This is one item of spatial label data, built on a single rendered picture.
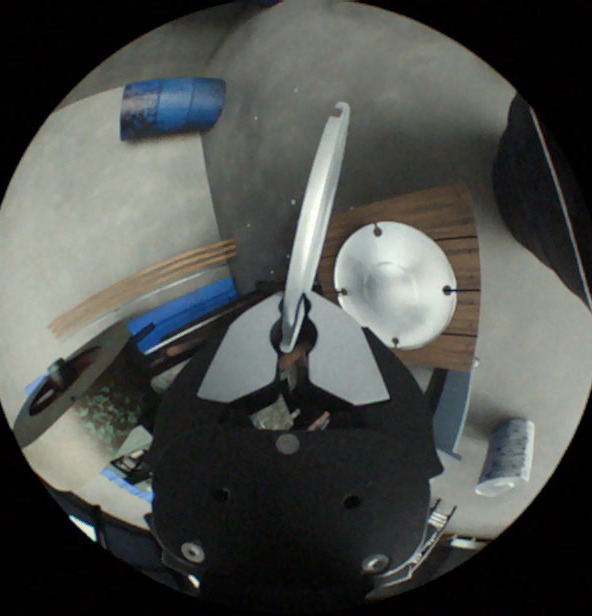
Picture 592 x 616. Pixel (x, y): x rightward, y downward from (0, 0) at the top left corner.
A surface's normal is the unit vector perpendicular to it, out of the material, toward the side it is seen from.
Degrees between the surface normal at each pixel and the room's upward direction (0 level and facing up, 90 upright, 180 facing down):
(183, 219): 90
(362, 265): 0
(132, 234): 90
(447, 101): 0
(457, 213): 0
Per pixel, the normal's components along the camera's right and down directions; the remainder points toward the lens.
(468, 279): -0.72, 0.39
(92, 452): 0.92, -0.07
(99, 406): 0.98, -0.17
